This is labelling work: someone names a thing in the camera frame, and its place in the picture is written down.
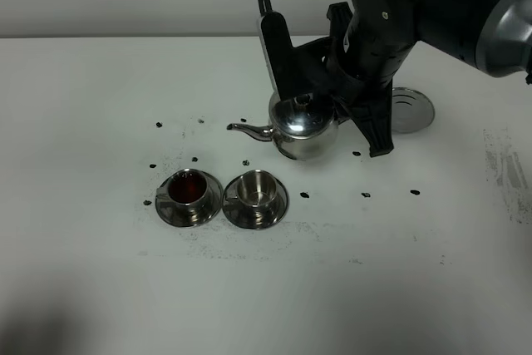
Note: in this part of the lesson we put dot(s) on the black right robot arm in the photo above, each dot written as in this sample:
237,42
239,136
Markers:
493,36

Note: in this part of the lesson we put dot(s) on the steel teapot saucer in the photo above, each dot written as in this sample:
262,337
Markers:
412,111

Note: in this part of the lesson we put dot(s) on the stainless steel teapot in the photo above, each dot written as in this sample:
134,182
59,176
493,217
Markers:
301,128

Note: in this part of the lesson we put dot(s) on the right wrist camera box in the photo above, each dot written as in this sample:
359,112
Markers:
294,71

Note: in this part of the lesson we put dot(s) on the right stainless steel teacup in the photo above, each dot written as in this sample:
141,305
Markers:
254,189

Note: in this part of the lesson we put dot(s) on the stainless steel saucer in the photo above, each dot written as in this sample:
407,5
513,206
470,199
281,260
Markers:
200,212
256,219

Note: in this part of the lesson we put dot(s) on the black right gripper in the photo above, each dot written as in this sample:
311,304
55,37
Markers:
364,56

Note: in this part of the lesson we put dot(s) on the stainless steel teacup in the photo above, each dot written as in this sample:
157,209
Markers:
186,186
254,189

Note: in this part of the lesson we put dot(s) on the left stainless steel teacup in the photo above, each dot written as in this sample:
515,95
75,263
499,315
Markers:
186,186

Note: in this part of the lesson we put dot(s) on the right stainless steel saucer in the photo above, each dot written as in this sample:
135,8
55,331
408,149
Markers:
256,219

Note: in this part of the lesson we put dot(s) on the left stainless steel saucer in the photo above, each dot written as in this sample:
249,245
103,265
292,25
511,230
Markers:
200,212

